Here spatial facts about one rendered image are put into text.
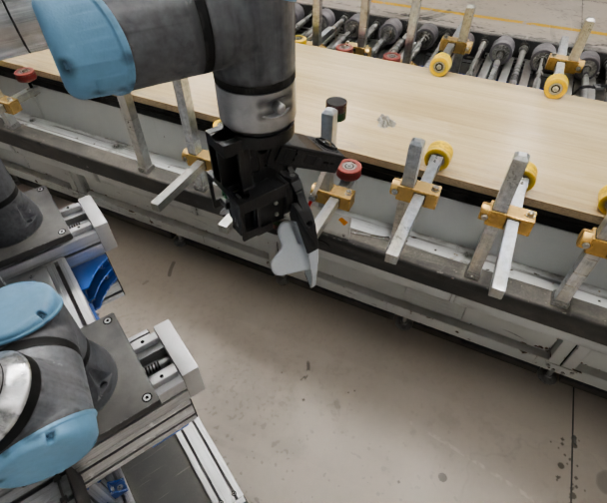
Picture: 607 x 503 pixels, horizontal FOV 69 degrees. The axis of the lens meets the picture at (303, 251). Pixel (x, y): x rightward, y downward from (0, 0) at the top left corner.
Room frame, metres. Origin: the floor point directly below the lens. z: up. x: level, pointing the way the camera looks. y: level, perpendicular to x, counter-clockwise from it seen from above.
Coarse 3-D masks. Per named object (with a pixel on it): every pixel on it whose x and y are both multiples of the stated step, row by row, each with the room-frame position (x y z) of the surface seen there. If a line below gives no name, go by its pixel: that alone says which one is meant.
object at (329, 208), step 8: (344, 184) 1.14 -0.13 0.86; (352, 184) 1.17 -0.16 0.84; (328, 200) 1.06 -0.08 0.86; (336, 200) 1.06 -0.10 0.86; (328, 208) 1.02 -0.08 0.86; (336, 208) 1.05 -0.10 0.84; (320, 216) 0.99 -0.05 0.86; (328, 216) 0.99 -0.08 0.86; (320, 224) 0.95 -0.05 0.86; (320, 232) 0.94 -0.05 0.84
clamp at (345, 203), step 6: (312, 186) 1.12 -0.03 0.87; (336, 186) 1.12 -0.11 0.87; (318, 192) 1.09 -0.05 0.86; (324, 192) 1.09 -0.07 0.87; (330, 192) 1.09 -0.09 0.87; (336, 192) 1.09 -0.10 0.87; (342, 192) 1.09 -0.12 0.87; (354, 192) 1.09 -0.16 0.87; (318, 198) 1.09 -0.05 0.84; (324, 198) 1.09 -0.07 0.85; (336, 198) 1.07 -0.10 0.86; (342, 198) 1.06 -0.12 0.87; (348, 198) 1.06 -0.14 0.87; (324, 204) 1.08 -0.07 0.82; (342, 204) 1.06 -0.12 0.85; (348, 204) 1.05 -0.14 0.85; (348, 210) 1.05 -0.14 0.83
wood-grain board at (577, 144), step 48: (144, 96) 1.65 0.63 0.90; (192, 96) 1.65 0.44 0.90; (336, 96) 1.65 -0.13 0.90; (384, 96) 1.65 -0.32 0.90; (432, 96) 1.65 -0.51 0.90; (480, 96) 1.65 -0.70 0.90; (528, 96) 1.65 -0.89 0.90; (576, 96) 1.65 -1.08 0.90; (336, 144) 1.31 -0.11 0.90; (384, 144) 1.31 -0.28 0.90; (480, 144) 1.31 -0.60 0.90; (528, 144) 1.31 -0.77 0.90; (576, 144) 1.31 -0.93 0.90; (480, 192) 1.08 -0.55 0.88; (528, 192) 1.05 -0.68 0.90; (576, 192) 1.05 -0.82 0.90
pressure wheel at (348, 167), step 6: (342, 162) 1.19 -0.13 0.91; (348, 162) 1.20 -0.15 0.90; (354, 162) 1.19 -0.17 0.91; (342, 168) 1.16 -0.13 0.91; (348, 168) 1.17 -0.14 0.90; (354, 168) 1.17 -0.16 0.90; (360, 168) 1.16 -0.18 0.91; (336, 174) 1.17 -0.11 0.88; (342, 174) 1.14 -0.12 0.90; (348, 174) 1.14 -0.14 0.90; (354, 174) 1.14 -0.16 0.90; (360, 174) 1.16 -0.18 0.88; (342, 180) 1.14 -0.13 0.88; (348, 180) 1.14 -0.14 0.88; (354, 180) 1.14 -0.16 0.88
